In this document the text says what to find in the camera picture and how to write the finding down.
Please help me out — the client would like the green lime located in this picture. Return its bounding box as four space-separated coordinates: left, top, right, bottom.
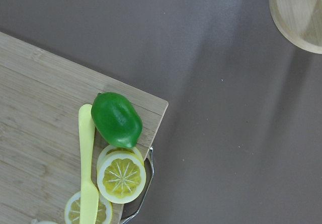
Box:
91 92 143 148

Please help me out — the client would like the yellow plastic knife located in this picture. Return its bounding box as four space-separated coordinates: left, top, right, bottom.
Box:
78 104 99 224

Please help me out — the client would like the thick lemon half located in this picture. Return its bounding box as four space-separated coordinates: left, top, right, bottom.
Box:
97 145 146 204

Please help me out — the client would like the round wooden stand base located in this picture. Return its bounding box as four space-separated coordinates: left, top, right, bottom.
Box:
269 0 321 54

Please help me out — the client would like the thin lemon slice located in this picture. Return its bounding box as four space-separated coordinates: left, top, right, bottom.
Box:
64 191 113 224

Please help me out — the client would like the bamboo cutting board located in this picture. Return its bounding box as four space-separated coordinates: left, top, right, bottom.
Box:
1 33 168 223

